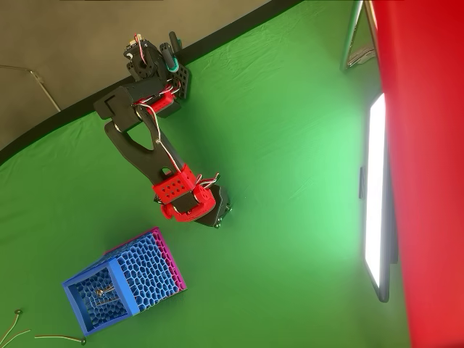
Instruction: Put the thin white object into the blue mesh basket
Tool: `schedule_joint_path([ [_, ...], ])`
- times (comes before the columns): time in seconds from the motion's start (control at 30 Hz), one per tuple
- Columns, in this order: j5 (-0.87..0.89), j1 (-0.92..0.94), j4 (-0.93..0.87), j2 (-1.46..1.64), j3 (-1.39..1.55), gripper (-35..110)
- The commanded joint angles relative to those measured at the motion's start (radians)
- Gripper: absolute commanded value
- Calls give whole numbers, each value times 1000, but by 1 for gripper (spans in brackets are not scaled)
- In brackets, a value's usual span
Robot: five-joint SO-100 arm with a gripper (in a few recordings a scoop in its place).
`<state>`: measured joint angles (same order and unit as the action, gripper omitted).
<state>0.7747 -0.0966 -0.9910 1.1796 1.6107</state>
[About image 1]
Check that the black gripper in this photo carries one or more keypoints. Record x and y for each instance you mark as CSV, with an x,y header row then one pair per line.
x,y
220,206

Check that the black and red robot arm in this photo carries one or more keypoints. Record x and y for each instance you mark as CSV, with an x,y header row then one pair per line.
x,y
145,156

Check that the blue and pink mesh basket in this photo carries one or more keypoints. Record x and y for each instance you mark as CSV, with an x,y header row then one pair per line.
x,y
145,268

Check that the green cloth with black rim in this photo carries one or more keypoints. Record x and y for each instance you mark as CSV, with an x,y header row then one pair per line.
x,y
290,145

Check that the black monitor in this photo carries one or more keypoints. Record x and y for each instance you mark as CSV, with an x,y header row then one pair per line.
x,y
375,199

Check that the chrome tube stand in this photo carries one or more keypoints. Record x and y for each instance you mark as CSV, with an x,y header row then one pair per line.
x,y
351,36

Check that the red blurry sheet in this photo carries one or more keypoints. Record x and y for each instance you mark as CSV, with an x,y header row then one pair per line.
x,y
427,145

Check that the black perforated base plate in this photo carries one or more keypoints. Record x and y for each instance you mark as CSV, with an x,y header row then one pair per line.
x,y
182,81

